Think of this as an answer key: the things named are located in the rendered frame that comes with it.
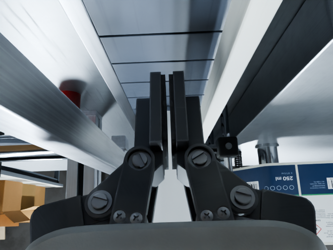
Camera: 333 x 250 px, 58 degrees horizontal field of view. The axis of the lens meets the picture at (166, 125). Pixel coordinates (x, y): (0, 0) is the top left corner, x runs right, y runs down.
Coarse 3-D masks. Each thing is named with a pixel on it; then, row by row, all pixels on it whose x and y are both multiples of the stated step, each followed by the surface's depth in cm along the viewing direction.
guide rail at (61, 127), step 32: (0, 64) 5; (32, 64) 7; (0, 96) 5; (32, 96) 7; (64, 96) 9; (0, 128) 7; (32, 128) 7; (64, 128) 9; (96, 128) 12; (96, 160) 13
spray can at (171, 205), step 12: (168, 108) 33; (168, 120) 32; (168, 132) 32; (168, 144) 32; (168, 156) 31; (168, 180) 31; (168, 192) 30; (180, 192) 31; (156, 204) 31; (168, 204) 30; (180, 204) 30; (156, 216) 30; (168, 216) 30; (180, 216) 30
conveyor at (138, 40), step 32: (96, 0) 15; (128, 0) 15; (160, 0) 15; (192, 0) 16; (224, 0) 16; (128, 32) 18; (160, 32) 18; (192, 32) 19; (128, 64) 23; (160, 64) 23; (192, 64) 23; (128, 96) 29
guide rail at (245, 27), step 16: (240, 0) 11; (256, 0) 10; (272, 0) 10; (240, 16) 12; (256, 16) 11; (272, 16) 11; (224, 32) 15; (240, 32) 12; (256, 32) 12; (224, 48) 15; (240, 48) 13; (256, 48) 14; (224, 64) 15; (240, 64) 15; (208, 80) 22; (224, 80) 17; (208, 96) 22; (224, 96) 20; (208, 112) 23; (208, 128) 29
